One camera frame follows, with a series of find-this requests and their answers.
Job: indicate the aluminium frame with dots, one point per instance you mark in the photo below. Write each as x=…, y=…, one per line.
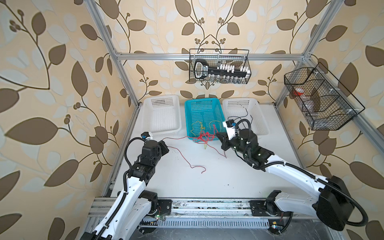
x=150, y=41

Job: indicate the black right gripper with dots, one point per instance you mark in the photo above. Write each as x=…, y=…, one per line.
x=223, y=138

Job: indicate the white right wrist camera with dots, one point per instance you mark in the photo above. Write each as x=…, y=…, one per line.
x=231, y=129

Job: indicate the black wire basket wall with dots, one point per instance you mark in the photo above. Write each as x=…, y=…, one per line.
x=237, y=57
x=328, y=104

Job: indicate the teal plastic basket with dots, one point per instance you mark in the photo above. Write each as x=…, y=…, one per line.
x=204, y=118

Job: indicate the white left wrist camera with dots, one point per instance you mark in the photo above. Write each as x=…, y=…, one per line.
x=146, y=136

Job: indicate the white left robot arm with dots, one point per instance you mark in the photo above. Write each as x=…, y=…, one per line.
x=134, y=202

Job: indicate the white plastic basket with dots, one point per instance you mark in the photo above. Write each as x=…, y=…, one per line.
x=246, y=108
x=162, y=115

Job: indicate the red object in basket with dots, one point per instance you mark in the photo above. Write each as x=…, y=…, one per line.
x=297, y=92

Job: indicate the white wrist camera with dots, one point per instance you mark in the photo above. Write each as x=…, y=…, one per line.
x=146, y=136
x=231, y=129

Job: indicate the black wire basket back wall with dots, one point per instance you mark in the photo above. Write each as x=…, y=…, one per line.
x=237, y=57

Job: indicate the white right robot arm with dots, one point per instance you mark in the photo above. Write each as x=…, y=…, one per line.
x=327, y=199

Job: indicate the black wire basket right wall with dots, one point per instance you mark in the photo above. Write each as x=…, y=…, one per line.
x=328, y=104

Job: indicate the metal base rail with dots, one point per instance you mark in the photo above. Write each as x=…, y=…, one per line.
x=205, y=214

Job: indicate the white plastic basket left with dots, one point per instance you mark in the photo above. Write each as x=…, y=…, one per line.
x=162, y=115

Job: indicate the white plastic basket right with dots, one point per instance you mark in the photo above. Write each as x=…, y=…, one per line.
x=246, y=108

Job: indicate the black tool in basket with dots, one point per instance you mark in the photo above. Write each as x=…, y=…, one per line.
x=203, y=69

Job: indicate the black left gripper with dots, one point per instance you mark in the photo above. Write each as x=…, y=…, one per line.
x=160, y=144

